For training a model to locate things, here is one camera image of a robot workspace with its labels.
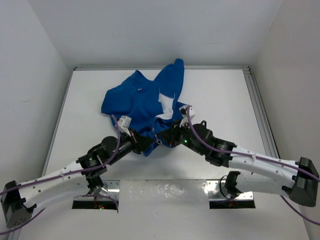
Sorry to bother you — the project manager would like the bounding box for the silver zipper slider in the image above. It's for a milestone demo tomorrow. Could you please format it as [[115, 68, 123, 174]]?
[[155, 135, 163, 145]]

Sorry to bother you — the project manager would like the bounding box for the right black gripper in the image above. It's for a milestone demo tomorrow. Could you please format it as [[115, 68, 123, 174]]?
[[158, 118, 205, 156]]

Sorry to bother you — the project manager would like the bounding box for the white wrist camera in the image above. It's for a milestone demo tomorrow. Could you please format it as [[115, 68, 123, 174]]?
[[117, 115, 132, 135], [179, 105, 196, 127]]

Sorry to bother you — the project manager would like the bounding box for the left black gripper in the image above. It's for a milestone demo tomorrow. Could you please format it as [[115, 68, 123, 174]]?
[[107, 127, 155, 165]]

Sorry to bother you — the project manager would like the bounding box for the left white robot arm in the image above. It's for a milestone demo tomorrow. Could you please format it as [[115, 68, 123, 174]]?
[[0, 133, 155, 229]]

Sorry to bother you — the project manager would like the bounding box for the aluminium frame rail right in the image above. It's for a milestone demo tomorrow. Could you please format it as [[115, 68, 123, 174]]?
[[243, 67, 279, 158]]

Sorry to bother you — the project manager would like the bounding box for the aluminium frame rail back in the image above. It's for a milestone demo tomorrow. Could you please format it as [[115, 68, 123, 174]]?
[[74, 65, 250, 71]]

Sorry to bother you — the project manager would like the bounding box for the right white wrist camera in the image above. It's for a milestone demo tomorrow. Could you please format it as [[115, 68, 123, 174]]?
[[179, 105, 196, 127]]

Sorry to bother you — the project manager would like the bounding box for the aluminium frame rail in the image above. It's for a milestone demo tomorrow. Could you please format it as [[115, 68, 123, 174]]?
[[243, 67, 279, 158], [74, 65, 250, 71]]

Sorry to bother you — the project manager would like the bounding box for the purple cable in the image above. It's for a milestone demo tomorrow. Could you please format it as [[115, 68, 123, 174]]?
[[184, 106, 320, 226], [0, 114, 121, 236]]

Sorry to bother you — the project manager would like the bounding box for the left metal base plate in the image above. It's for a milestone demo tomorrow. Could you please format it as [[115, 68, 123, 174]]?
[[74, 180, 120, 201]]

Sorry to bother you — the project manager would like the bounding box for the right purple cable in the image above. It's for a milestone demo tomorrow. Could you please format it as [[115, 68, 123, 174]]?
[[184, 106, 320, 226]]

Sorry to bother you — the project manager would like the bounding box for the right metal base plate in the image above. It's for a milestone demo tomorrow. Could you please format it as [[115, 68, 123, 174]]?
[[204, 179, 254, 202]]

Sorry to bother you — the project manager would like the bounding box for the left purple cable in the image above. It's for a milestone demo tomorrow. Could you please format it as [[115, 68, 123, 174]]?
[[0, 114, 121, 236]]

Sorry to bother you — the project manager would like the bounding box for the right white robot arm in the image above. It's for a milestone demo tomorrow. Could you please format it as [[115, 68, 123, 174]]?
[[159, 121, 320, 207]]

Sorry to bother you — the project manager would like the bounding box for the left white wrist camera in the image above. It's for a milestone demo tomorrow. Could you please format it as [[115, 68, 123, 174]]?
[[117, 115, 132, 135]]

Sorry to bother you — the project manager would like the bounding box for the metal base plate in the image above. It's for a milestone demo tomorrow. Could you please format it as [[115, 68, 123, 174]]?
[[74, 180, 120, 201], [204, 179, 254, 202]]

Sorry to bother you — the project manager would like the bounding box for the blue zip-up jacket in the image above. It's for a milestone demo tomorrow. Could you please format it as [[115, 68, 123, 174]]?
[[101, 58, 185, 157]]

